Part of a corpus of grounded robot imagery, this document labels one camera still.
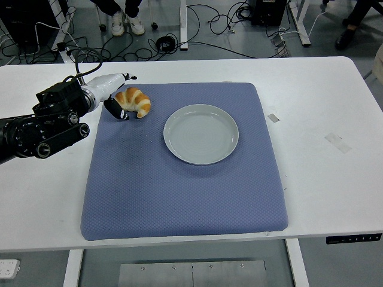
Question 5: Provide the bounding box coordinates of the blue quilted mat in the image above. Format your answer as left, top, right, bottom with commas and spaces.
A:
80, 82, 289, 242

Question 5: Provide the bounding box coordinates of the white sneaker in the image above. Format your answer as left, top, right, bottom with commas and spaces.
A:
110, 11, 125, 37
127, 14, 145, 36

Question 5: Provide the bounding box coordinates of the black equipment box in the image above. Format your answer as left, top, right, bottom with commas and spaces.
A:
250, 0, 287, 27

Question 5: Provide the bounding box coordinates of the person's leg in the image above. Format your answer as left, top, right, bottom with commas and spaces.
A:
89, 0, 120, 16
342, 0, 383, 29
124, 0, 143, 19

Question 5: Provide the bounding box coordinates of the croissant bread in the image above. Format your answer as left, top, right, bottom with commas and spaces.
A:
114, 87, 151, 119

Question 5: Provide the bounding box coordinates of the grey tape piece large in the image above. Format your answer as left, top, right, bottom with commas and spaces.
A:
324, 132, 352, 154

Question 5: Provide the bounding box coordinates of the looped black floor cable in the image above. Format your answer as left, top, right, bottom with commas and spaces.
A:
208, 4, 251, 35

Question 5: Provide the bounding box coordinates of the long black floor cable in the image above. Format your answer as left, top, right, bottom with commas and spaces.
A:
178, 41, 260, 59

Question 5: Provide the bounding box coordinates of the beige object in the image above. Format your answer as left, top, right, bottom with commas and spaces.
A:
363, 44, 383, 81

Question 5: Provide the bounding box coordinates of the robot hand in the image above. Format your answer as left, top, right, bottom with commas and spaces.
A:
81, 72, 138, 121

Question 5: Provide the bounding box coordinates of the black table control panel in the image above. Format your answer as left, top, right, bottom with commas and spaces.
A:
325, 233, 383, 245

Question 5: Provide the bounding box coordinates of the white table leg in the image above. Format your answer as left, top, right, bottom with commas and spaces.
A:
62, 249, 84, 287
285, 238, 311, 287

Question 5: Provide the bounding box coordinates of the coiled black cable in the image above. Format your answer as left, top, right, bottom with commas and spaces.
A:
155, 35, 178, 54

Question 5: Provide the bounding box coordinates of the large black cabinet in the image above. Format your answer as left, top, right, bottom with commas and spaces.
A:
0, 0, 59, 47

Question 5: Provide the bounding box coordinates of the grey round plate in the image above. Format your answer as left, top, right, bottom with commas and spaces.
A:
163, 103, 239, 166

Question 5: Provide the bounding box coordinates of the silver foot pedal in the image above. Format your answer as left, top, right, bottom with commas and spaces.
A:
270, 32, 291, 58

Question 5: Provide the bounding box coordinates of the black shoe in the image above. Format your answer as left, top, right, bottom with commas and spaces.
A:
334, 28, 357, 51

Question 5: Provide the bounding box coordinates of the black cable tangle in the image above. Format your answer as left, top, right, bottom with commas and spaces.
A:
0, 29, 158, 65

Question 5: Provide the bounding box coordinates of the white desk leg post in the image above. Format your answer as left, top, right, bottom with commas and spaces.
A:
179, 0, 189, 51

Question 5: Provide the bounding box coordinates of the chair caster leg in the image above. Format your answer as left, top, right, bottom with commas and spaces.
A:
147, 0, 159, 30
95, 4, 107, 32

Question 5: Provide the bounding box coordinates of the white floor cable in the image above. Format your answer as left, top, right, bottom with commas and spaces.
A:
278, 11, 327, 36
33, 22, 80, 50

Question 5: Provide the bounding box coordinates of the white power strip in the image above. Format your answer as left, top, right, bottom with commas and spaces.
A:
0, 258, 21, 279

